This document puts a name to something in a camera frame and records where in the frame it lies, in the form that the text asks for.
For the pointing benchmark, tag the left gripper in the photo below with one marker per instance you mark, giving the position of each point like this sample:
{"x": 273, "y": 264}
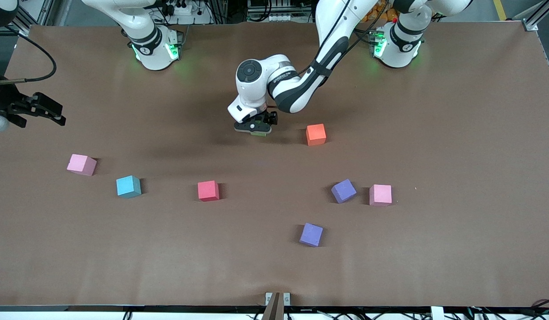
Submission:
{"x": 270, "y": 118}

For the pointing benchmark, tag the green foam block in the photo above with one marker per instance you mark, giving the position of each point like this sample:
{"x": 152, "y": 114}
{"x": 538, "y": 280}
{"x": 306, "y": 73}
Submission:
{"x": 259, "y": 134}

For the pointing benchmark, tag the orange foam block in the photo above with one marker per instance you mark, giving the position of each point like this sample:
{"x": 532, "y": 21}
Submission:
{"x": 315, "y": 133}

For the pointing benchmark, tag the red foam block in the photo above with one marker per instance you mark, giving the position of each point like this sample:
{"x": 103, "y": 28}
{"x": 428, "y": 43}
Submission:
{"x": 207, "y": 190}

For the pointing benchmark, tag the purple foam block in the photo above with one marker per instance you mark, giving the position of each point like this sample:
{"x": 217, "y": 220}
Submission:
{"x": 343, "y": 190}
{"x": 310, "y": 234}

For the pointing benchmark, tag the cyan foam block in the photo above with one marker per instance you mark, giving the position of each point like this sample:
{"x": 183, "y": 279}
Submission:
{"x": 127, "y": 186}

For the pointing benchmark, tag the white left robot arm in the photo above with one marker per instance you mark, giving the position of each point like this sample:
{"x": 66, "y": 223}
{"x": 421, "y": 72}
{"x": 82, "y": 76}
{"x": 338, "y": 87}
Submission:
{"x": 301, "y": 89}

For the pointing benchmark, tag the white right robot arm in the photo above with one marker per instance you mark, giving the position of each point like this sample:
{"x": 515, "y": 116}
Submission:
{"x": 150, "y": 53}

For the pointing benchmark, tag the pink foam block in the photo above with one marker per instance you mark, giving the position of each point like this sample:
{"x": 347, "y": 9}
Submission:
{"x": 81, "y": 163}
{"x": 380, "y": 194}

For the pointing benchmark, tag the white equipment rack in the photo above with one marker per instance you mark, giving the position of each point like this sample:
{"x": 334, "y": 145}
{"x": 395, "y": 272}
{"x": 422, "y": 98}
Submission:
{"x": 274, "y": 18}

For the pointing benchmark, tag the white power strip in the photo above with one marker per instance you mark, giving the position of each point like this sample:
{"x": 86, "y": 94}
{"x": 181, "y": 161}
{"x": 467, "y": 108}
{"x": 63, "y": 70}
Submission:
{"x": 185, "y": 10}

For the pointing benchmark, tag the bag of orange items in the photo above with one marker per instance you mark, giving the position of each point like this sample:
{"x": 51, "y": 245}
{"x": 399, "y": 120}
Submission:
{"x": 383, "y": 15}

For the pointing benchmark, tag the brown table cover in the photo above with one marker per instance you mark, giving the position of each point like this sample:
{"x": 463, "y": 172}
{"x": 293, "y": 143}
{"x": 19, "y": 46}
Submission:
{"x": 212, "y": 258}

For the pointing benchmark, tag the aluminium frame profile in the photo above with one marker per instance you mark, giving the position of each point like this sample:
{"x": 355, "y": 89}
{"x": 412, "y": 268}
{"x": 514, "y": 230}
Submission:
{"x": 45, "y": 11}
{"x": 538, "y": 15}

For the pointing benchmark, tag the wooden stick with bracket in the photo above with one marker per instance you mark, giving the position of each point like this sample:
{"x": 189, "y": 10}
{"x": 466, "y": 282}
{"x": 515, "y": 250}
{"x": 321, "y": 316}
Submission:
{"x": 274, "y": 309}

